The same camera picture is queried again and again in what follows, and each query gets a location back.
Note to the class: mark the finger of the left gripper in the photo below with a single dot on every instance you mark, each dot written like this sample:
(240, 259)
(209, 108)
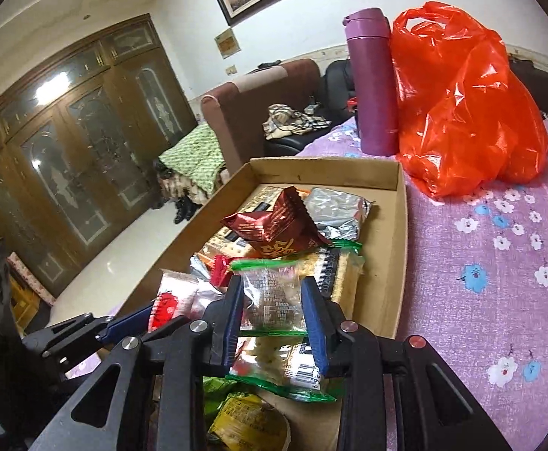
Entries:
(133, 325)

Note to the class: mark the purple floral tablecloth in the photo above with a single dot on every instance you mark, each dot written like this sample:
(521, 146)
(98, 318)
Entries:
(476, 287)

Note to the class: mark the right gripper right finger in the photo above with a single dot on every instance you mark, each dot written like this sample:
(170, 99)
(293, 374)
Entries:
(323, 318)

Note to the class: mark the green-edged cracker pack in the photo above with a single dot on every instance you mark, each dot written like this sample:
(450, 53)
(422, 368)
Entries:
(284, 366)

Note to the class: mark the striped cloth on sofa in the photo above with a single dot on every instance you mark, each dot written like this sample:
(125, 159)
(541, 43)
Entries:
(284, 121)

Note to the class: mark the olive green snack packet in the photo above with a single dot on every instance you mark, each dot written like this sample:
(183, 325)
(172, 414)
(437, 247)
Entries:
(247, 422)

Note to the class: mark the clear green-edged snack packet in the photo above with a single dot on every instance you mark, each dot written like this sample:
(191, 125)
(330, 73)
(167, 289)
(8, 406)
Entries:
(272, 301)

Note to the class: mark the purple thermos bottle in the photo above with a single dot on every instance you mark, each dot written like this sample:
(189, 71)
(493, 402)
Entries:
(368, 40)

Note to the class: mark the orange plastic bag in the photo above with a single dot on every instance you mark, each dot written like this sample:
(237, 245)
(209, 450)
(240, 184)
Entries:
(464, 117)

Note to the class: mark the white red candy packet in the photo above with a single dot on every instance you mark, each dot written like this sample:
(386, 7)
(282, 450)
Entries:
(175, 297)

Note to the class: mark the green patterned blanket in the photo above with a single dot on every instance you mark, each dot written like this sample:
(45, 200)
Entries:
(197, 157)

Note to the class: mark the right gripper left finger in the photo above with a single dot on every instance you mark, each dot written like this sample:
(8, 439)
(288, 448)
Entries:
(224, 319)

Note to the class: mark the yellow Weidan cracker pack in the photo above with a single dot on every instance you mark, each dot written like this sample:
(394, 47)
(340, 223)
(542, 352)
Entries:
(337, 270)

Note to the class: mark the dark red snack packet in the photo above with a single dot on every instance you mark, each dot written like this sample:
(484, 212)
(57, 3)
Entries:
(286, 229)

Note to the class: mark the wooden glass door cabinet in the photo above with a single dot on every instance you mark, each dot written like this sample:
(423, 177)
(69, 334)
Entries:
(79, 136)

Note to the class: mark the brown armchair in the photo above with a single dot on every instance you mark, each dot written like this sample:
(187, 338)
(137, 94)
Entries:
(236, 110)

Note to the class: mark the wall certificate plaque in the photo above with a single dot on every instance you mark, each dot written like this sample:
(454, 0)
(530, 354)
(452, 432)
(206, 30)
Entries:
(227, 43)

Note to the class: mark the silver foil packet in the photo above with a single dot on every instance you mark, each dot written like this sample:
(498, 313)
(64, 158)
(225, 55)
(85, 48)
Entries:
(337, 214)

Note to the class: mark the black leather sofa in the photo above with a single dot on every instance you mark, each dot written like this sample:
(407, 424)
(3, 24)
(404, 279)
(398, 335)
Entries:
(336, 89)

